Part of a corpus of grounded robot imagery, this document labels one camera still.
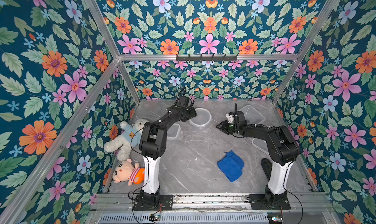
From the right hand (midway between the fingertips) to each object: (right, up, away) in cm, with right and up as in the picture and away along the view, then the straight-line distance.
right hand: (221, 124), depth 99 cm
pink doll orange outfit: (-54, -24, -21) cm, 63 cm away
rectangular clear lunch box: (-33, -6, +2) cm, 34 cm away
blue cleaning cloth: (+4, -23, -16) cm, 28 cm away
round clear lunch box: (-11, +5, +2) cm, 13 cm away
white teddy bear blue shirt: (-57, -7, -10) cm, 59 cm away
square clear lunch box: (+25, +6, +11) cm, 28 cm away
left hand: (-17, +8, +2) cm, 19 cm away
